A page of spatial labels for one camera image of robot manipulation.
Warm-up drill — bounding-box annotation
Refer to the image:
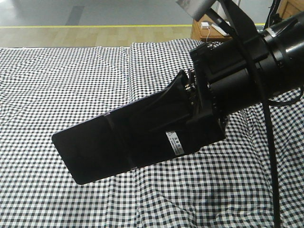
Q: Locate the wooden headboard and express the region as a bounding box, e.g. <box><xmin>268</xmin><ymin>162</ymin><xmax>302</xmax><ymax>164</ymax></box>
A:
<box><xmin>277</xmin><ymin>0</ymin><xmax>304</xmax><ymax>19</ymax></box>

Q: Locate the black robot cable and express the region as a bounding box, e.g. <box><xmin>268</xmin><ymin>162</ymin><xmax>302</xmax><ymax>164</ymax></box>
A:
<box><xmin>220</xmin><ymin>0</ymin><xmax>282</xmax><ymax>228</ymax></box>

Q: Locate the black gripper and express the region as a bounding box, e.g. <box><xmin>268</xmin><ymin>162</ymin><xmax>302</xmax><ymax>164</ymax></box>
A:
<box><xmin>133</xmin><ymin>40</ymin><xmax>278</xmax><ymax>147</ymax></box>

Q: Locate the black white checkered bedsheet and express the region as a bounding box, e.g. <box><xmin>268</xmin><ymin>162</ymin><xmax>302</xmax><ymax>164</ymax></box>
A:
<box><xmin>0</xmin><ymin>47</ymin><xmax>142</xmax><ymax>228</ymax></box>

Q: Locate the black smartphone with sticker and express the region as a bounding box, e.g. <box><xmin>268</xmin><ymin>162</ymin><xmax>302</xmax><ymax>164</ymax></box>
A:
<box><xmin>52</xmin><ymin>99</ymin><xmax>197</xmax><ymax>184</ymax></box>

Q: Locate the wooden nightstand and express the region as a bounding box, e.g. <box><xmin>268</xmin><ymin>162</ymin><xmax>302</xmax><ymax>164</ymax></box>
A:
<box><xmin>190</xmin><ymin>20</ymin><xmax>231</xmax><ymax>42</ymax></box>

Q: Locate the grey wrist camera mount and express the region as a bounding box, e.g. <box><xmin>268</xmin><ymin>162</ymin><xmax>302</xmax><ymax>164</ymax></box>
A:
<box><xmin>175</xmin><ymin>0</ymin><xmax>216</xmax><ymax>21</ymax></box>

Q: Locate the checkered quilt on bed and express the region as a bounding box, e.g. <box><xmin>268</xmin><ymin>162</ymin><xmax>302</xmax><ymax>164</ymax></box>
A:
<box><xmin>111</xmin><ymin>39</ymin><xmax>304</xmax><ymax>228</ymax></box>

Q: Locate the white power adapter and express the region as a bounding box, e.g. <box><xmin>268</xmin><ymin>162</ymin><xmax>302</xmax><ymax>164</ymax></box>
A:
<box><xmin>200</xmin><ymin>21</ymin><xmax>209</xmax><ymax>30</ymax></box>

